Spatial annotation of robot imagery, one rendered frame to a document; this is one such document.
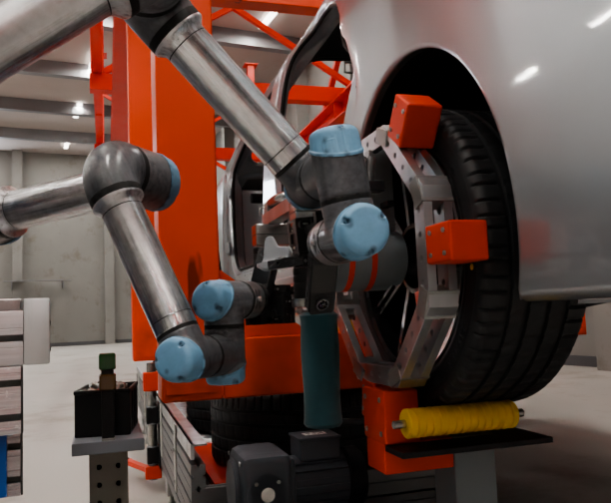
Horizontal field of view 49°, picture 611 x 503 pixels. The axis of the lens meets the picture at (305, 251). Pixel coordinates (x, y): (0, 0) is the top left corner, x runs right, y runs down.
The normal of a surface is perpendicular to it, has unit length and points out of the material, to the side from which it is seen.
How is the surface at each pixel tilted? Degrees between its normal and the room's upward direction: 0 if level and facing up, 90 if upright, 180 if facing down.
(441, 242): 90
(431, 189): 90
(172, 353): 90
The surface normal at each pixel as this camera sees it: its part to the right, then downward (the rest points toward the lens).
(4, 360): 0.41, -0.10
